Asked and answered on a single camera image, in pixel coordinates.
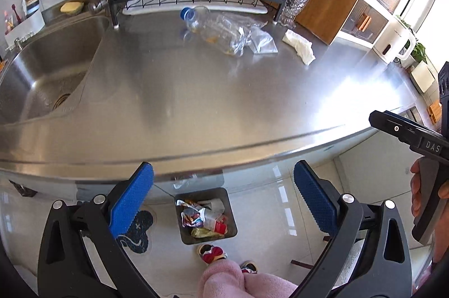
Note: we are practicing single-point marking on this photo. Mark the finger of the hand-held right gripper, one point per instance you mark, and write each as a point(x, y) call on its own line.
point(389, 124)

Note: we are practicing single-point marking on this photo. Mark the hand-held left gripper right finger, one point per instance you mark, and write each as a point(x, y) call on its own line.
point(315, 196)

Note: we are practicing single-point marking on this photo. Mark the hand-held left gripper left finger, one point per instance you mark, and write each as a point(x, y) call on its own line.
point(131, 200)

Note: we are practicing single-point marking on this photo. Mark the silver snack wrapper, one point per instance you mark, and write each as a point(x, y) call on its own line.
point(187, 204)

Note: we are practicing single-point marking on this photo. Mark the dark square waste bin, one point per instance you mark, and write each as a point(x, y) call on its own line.
point(183, 233)

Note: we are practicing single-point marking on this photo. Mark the red brown snack wrapper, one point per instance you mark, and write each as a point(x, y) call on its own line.
point(192, 218)

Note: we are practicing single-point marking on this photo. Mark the yellow wrapper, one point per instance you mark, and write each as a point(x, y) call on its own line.
point(201, 232)

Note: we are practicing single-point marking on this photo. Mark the red and white carton box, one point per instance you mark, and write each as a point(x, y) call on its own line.
point(214, 217)

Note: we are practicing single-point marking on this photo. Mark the white paper napkin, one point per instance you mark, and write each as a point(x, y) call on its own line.
point(298, 44)

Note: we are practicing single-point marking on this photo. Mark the person's right forearm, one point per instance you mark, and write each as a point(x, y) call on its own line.
point(442, 245)

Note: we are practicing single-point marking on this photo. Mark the person's right hand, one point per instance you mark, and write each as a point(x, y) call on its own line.
point(416, 186)

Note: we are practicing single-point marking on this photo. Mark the black floor mat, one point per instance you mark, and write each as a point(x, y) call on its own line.
point(140, 231)

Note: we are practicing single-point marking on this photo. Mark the wooden block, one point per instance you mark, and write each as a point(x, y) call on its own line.
point(435, 112)

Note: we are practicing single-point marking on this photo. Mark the green potted plant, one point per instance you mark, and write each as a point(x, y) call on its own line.
point(419, 51)

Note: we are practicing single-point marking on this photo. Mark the white electric kettle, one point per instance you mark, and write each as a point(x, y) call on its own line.
point(389, 38)

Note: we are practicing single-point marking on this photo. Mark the red and white slipper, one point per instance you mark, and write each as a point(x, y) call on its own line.
point(212, 254)
point(249, 267)

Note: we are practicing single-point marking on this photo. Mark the sink drain strainer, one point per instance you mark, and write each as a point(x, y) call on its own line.
point(62, 101)

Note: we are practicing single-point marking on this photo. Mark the person's pink trouser legs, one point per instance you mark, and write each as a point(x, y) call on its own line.
point(228, 280)

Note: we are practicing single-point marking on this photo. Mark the clear plastic bag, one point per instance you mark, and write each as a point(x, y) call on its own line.
point(263, 42)

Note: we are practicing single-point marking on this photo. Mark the glass utensil holder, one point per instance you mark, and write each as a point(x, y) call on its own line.
point(294, 7)

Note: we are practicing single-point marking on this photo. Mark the stainless steel sink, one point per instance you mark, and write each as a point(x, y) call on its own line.
point(42, 73)

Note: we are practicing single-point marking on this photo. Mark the clear bottle with blue cap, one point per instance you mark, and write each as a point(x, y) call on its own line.
point(210, 28)

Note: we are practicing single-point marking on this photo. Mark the yellow soap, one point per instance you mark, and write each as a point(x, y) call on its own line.
point(70, 7)

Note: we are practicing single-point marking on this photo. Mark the white toothbrush holder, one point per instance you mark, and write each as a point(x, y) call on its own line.
point(28, 25)

